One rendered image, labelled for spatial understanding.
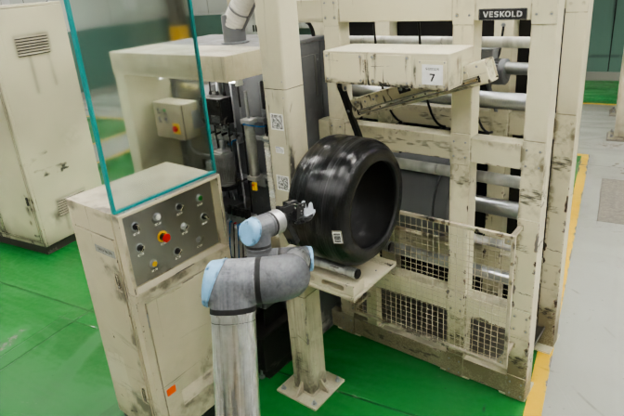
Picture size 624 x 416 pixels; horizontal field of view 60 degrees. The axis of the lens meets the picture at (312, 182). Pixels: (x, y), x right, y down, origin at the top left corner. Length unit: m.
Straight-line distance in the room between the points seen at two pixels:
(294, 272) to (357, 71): 1.25
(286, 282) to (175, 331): 1.36
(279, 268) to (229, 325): 0.18
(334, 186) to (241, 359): 0.95
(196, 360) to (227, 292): 1.49
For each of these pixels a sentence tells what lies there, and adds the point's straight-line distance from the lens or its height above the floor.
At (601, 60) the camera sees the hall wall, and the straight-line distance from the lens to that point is 10.98.
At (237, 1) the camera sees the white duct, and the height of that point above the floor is 2.01.
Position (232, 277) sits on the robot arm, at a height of 1.44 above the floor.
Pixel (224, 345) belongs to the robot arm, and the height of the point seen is 1.29.
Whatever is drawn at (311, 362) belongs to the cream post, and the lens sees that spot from 2.96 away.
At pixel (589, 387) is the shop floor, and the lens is 3.33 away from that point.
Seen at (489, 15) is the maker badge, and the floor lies 1.89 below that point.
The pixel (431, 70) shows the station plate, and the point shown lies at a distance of 2.22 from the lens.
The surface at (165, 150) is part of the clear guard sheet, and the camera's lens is 2.38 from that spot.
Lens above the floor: 2.10
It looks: 21 degrees down
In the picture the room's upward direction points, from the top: 4 degrees counter-clockwise
